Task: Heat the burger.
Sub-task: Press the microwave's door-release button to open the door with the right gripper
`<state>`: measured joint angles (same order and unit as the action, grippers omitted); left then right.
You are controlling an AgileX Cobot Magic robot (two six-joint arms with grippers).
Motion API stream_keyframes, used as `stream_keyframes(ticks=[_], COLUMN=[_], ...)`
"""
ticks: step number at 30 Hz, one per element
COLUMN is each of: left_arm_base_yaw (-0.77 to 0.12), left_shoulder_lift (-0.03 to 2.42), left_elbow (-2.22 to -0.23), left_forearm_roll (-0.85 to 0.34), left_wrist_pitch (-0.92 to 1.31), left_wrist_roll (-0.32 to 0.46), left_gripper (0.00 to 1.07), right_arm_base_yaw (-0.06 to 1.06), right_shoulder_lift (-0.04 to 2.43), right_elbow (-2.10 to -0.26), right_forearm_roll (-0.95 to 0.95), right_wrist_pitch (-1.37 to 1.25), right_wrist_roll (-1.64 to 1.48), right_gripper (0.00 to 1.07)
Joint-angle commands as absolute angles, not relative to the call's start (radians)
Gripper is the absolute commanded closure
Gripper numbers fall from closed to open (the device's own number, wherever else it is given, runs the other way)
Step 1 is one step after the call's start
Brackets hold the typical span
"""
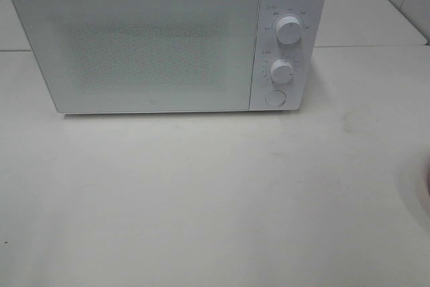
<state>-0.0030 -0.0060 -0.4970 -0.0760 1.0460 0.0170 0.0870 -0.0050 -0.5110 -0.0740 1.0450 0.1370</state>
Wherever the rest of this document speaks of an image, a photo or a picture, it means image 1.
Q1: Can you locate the round white door-release button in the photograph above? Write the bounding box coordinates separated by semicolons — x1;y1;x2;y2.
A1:
265;90;286;107

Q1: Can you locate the white microwave door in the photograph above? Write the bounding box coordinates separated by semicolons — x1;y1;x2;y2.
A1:
13;0;259;114

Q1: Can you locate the pink round plate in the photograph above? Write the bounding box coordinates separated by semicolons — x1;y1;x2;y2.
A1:
424;163;430;197

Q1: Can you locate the lower white round knob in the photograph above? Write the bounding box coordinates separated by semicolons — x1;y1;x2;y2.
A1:
269;60;296;84

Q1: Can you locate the white round knob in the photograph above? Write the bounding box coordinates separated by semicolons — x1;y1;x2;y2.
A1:
269;60;296;84
275;15;302;45

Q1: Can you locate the upper white round knob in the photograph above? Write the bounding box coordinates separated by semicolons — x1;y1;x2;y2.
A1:
275;15;302;45

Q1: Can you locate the white microwave oven body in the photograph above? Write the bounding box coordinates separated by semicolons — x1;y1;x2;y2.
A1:
6;0;329;116

